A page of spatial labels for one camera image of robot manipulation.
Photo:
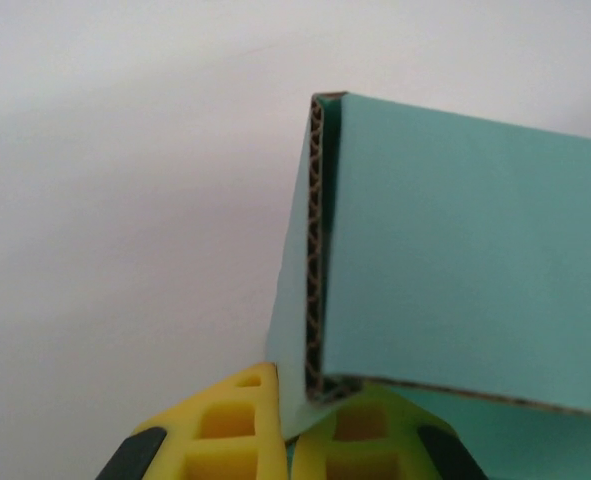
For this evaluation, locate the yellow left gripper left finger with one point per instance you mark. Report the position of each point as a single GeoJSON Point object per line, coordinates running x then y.
{"type": "Point", "coordinates": [225, 440]}

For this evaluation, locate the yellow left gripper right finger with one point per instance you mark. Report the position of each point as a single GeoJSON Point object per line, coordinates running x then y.
{"type": "Point", "coordinates": [375, 450]}

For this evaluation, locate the teal cardboard box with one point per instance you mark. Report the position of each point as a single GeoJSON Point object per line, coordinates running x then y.
{"type": "Point", "coordinates": [450, 250]}

